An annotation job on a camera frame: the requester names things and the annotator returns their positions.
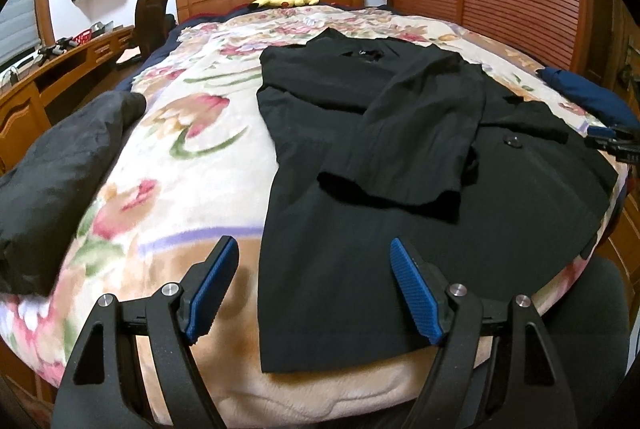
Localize dark brown chair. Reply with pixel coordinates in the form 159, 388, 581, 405
134, 0, 176, 60

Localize navy blue garment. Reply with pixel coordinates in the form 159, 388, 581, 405
537, 66, 640, 130

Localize wooden desk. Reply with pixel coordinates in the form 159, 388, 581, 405
0, 25, 138, 175

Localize black puffy jacket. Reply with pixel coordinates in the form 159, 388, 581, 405
0, 90, 147, 297

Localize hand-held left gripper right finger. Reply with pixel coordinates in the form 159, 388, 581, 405
389, 236, 586, 429

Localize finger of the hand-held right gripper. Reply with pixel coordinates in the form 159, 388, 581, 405
584, 136, 640, 166
587, 124, 640, 141

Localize window with grey blind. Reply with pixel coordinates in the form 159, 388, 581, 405
0, 0, 55, 72

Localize floral blanket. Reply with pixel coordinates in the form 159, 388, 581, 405
0, 4, 626, 429

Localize black buttoned coat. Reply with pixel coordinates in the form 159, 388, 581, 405
256, 28, 621, 375

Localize dark grey cloth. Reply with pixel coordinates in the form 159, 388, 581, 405
530, 254, 632, 415

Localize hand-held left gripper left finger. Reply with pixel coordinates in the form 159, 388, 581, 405
52, 235, 240, 429

